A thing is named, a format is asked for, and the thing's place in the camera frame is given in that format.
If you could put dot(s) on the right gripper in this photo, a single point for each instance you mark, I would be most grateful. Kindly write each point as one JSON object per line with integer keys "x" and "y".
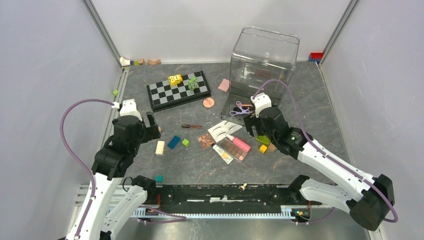
{"x": 248, "y": 120}

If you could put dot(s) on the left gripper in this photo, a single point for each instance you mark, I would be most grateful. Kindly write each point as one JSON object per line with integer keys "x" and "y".
{"x": 152, "y": 131}

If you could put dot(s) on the cream wooden block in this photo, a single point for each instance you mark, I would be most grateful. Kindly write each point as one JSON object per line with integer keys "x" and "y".
{"x": 160, "y": 148}

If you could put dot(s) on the pink bottle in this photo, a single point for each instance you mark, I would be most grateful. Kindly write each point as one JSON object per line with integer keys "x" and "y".
{"x": 239, "y": 143}

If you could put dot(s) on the blue block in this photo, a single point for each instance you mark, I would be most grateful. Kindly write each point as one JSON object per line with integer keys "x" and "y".
{"x": 174, "y": 142}

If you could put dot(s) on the brown eyeshadow palette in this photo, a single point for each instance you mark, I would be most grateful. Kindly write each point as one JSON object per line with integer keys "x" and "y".
{"x": 233, "y": 150}

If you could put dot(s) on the peach powder puff brush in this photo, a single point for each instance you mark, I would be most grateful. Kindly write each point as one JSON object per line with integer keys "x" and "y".
{"x": 208, "y": 102}

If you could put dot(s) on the small clear eyeshadow palette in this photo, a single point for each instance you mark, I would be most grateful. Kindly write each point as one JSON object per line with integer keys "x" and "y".
{"x": 205, "y": 140}

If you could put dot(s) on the clear acrylic makeup organizer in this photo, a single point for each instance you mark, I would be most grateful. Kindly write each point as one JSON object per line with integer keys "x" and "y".
{"x": 258, "y": 56}

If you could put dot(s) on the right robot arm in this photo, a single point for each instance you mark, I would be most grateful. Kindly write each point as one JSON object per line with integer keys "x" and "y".
{"x": 368, "y": 199}

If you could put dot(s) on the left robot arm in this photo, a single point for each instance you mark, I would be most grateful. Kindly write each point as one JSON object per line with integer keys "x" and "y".
{"x": 109, "y": 168}

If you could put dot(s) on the green lego brick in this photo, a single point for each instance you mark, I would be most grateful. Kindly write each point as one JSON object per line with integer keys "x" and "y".
{"x": 263, "y": 139}

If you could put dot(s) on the white eyebrow stencil card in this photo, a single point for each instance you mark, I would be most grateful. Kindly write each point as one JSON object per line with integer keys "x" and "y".
{"x": 222, "y": 129}

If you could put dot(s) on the yellow cube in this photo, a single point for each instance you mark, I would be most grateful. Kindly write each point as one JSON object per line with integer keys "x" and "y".
{"x": 263, "y": 148}

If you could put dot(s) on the black white chessboard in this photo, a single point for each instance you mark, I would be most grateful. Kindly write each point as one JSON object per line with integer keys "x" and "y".
{"x": 164, "y": 96}

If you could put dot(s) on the brown wooden cube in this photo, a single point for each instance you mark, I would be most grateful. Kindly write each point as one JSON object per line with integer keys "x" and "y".
{"x": 271, "y": 148}

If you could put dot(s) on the small green cube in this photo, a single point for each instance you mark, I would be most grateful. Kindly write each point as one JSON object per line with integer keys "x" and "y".
{"x": 185, "y": 142}

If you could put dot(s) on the brown lip pencil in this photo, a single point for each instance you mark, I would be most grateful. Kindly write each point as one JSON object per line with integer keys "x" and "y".
{"x": 190, "y": 126}

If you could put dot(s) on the pink sponge pad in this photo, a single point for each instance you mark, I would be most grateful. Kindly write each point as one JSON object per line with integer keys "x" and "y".
{"x": 224, "y": 85}

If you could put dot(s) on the white cream tube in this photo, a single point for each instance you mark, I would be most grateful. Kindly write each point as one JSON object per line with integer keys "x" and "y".
{"x": 223, "y": 154}

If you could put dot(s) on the teal cube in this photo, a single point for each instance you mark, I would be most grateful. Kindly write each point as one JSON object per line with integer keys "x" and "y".
{"x": 159, "y": 179}

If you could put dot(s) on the yellow toy block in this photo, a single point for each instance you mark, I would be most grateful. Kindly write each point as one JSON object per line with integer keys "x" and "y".
{"x": 175, "y": 79}

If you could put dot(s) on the green toy block on chessboard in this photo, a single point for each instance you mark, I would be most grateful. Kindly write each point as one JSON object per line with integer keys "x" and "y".
{"x": 193, "y": 83}

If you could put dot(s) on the white chess pawn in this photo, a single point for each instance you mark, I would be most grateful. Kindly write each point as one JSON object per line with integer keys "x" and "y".
{"x": 243, "y": 187}

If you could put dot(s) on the wooden blocks in corner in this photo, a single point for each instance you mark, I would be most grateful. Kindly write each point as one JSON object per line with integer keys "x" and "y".
{"x": 127, "y": 62}

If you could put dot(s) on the red blue bricks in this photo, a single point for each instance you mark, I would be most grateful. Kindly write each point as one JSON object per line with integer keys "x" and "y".
{"x": 315, "y": 57}

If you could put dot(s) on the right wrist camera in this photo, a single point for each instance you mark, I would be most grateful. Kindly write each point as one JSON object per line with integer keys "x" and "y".
{"x": 261, "y": 101}

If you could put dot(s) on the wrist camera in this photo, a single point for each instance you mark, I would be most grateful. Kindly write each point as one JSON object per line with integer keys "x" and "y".
{"x": 127, "y": 108}
{"x": 261, "y": 101}

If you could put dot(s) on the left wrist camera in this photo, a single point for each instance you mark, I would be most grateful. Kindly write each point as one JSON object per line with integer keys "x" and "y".
{"x": 127, "y": 108}

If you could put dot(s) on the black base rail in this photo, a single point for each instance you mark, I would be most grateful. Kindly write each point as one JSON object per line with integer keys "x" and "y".
{"x": 226, "y": 199}

